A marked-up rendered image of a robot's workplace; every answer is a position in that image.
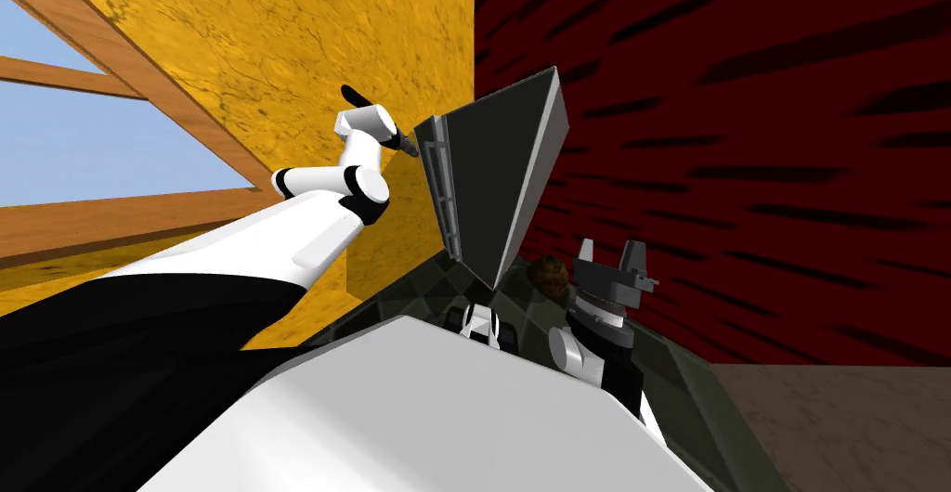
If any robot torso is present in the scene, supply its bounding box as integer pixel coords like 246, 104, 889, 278
137, 300, 716, 492

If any wooden framed window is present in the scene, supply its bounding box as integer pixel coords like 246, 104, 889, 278
0, 0, 282, 272

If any brown round bread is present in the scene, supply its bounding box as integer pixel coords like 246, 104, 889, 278
526, 253, 573, 305

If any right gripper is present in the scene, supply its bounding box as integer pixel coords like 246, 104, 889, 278
570, 237, 661, 309

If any dark grey microwave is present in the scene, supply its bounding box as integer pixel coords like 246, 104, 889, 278
442, 66, 571, 292

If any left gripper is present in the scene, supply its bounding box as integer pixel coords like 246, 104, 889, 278
382, 123, 423, 161

